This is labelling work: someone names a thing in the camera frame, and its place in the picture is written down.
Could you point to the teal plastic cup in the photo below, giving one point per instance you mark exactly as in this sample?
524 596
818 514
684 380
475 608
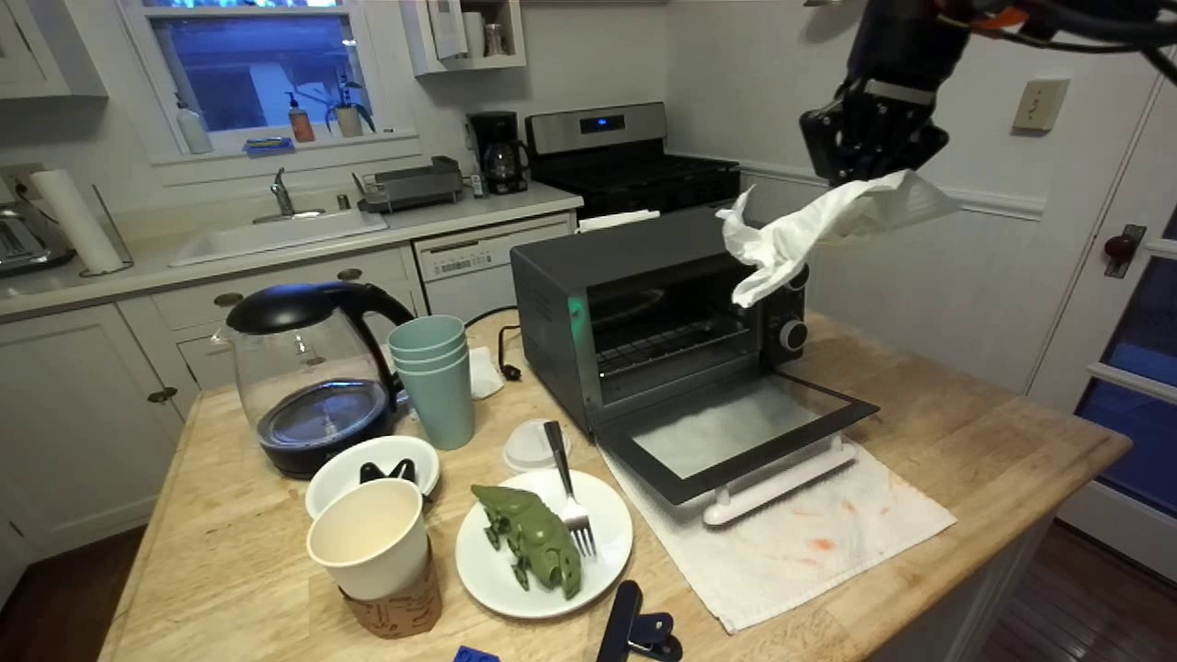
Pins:
429 349
441 406
429 329

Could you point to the paper towel roll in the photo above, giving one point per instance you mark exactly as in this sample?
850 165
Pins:
74 221

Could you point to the black and blue clip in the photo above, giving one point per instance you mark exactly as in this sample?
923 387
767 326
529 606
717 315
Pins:
637 631

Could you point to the small blue object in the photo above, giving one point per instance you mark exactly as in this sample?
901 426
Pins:
475 657

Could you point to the green toy crocodile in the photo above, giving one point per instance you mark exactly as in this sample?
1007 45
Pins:
535 536

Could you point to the white towel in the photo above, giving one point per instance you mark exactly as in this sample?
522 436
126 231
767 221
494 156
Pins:
798 235

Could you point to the smaller black oven knob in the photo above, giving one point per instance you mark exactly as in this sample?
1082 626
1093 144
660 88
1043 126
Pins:
791 334

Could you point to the white bowl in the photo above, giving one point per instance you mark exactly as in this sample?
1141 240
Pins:
338 474

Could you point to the metal sink faucet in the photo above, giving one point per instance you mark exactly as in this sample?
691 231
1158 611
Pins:
286 194

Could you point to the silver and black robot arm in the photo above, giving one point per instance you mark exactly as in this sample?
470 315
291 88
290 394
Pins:
903 41

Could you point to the orange soap bottle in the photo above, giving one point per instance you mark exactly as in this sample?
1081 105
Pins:
301 122

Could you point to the kitchen window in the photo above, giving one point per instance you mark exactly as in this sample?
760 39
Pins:
261 69

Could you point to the grey dish rack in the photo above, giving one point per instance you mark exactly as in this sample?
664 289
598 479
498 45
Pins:
409 185

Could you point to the black coffee maker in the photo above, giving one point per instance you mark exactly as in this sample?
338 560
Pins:
498 151

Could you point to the blue sponge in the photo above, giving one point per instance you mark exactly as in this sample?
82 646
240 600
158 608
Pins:
265 144

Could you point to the white kitchen sink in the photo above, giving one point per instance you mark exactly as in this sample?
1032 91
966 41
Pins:
277 239

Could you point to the black toaster oven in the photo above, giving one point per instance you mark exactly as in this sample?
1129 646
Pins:
559 315

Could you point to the white wall shelf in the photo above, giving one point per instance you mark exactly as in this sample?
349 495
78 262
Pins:
465 39

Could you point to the steel kitchen stove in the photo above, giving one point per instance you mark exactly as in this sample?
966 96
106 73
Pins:
612 160

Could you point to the white cloth on stove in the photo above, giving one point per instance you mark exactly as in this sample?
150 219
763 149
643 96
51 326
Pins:
621 221

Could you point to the dark door knob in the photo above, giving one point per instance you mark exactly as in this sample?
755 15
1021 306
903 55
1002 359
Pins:
1121 248

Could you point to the silver toaster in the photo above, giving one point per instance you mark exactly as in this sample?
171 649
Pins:
26 240

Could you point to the black clip in bowl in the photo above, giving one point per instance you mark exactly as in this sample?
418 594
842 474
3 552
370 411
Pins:
387 474

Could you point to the small white object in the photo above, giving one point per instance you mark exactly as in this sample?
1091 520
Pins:
484 372

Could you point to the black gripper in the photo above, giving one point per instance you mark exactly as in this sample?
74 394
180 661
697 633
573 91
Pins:
871 129

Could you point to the glass electric kettle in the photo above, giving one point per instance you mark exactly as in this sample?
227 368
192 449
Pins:
315 391

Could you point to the white glazed door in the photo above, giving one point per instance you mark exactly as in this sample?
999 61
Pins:
1141 344

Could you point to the white wall cabinet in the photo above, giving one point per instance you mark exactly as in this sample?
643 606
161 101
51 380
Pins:
44 41

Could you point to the stained white cloth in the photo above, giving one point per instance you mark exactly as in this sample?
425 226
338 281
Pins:
812 538

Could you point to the cork cup holder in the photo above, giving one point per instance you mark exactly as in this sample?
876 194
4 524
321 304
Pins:
398 611

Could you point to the small white round lid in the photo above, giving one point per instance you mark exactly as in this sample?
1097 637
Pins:
529 443

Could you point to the cream paper cup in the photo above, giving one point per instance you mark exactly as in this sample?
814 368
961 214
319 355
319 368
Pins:
370 538

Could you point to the white plate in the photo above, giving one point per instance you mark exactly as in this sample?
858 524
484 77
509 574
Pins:
492 572

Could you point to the white dishwasher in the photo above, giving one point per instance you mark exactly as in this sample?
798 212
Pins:
474 270

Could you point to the white base cabinets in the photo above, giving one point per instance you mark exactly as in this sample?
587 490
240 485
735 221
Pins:
74 419

